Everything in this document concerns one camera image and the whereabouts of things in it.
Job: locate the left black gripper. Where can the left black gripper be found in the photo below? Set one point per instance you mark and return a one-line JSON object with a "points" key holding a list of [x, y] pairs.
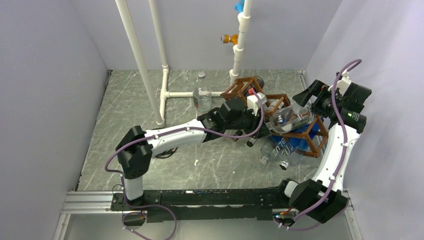
{"points": [[255, 120]]}

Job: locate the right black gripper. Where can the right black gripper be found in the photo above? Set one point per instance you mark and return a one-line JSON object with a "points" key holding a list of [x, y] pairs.
{"points": [[316, 89]]}

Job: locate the clear glass bottle white cap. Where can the clear glass bottle white cap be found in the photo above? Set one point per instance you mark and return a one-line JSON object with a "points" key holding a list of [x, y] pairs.
{"points": [[290, 118]]}

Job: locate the clear glass bottle silver cap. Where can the clear glass bottle silver cap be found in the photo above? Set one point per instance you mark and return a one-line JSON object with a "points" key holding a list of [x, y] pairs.
{"points": [[202, 93]]}

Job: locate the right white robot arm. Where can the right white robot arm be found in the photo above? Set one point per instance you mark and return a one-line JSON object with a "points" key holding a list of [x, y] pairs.
{"points": [[320, 197]]}

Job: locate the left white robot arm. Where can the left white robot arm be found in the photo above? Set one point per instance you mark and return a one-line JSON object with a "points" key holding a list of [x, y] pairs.
{"points": [[138, 147]]}

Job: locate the dark green wine bottle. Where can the dark green wine bottle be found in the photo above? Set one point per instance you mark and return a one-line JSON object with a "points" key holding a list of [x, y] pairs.
{"points": [[255, 139]]}

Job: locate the small clear bottle black cap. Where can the small clear bottle black cap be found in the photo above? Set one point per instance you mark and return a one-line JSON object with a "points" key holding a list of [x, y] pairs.
{"points": [[238, 133]]}

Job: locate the blue label clear bottle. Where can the blue label clear bottle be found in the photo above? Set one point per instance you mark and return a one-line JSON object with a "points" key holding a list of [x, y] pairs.
{"points": [[276, 147]]}

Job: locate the clear square bottle black cap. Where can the clear square bottle black cap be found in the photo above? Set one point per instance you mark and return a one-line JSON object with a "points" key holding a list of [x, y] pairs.
{"points": [[291, 160]]}

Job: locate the brown wooden wine rack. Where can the brown wooden wine rack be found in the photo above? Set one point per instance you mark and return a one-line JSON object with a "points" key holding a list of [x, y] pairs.
{"points": [[316, 135]]}

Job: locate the dark red wine bottle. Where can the dark red wine bottle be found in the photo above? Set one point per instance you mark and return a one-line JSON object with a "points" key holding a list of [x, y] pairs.
{"points": [[242, 85]]}

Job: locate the orange pipe valve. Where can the orange pipe valve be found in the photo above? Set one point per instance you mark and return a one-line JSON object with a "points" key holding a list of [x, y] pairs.
{"points": [[226, 39]]}

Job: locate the blue pipe valve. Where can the blue pipe valve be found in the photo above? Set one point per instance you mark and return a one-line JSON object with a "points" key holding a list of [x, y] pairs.
{"points": [[239, 6]]}

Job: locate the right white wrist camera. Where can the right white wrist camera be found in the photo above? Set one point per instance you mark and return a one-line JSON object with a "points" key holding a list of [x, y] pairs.
{"points": [[344, 81]]}

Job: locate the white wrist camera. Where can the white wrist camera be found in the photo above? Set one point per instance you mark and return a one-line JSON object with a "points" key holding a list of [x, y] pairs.
{"points": [[256, 102], [344, 81]]}

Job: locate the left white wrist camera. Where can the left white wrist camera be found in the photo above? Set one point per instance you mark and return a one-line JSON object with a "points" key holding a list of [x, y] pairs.
{"points": [[256, 102]]}

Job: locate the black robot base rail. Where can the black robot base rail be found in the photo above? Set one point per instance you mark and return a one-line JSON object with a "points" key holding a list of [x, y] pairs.
{"points": [[205, 204]]}

